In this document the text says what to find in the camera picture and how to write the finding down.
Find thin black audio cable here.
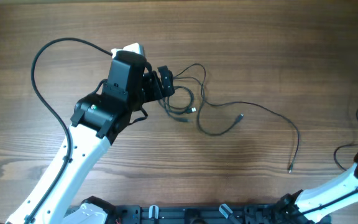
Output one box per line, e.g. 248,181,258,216
172,63,301,174

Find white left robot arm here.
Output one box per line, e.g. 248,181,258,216
7,50,175,223

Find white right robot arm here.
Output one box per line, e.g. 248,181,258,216
274,153,358,223

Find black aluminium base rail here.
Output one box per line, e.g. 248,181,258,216
110,203,332,224

